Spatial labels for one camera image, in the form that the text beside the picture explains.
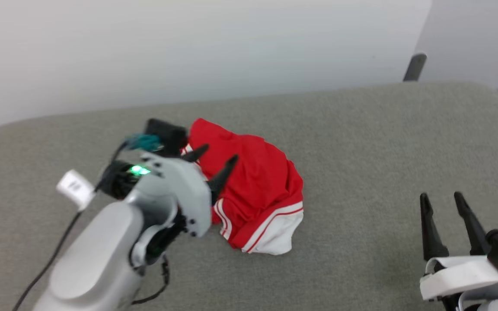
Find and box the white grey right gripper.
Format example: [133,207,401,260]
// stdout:
[420,191,498,311]

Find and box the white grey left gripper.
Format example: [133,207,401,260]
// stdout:
[100,144,238,238]

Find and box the red white striped garment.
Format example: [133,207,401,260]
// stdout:
[181,118,305,255]

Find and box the white board panel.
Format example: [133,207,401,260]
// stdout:
[413,0,498,89]

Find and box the teal left camera connector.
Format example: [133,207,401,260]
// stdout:
[125,133,161,151]

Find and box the short looped black cable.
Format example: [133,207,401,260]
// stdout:
[131,255,171,305]

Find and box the white paper cable tag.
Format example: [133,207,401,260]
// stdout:
[56,170,96,211]

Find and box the dark grey metal post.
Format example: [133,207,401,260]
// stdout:
[403,53,428,83]

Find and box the long thin black cable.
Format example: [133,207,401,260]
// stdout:
[13,140,129,311]

